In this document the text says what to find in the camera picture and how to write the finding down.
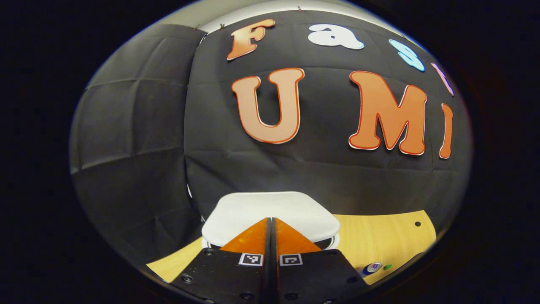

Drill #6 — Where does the black backdrop cloth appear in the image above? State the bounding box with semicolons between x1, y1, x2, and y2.
70;9;473;271

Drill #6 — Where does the white desktop garbage bin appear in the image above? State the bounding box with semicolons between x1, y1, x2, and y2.
201;191;341;250

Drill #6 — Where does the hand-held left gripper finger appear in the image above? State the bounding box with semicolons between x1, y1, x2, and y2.
169;217;273;304
272;217;370;304

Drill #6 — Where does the wooden desktop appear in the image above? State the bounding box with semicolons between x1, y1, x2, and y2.
146;210;437;286

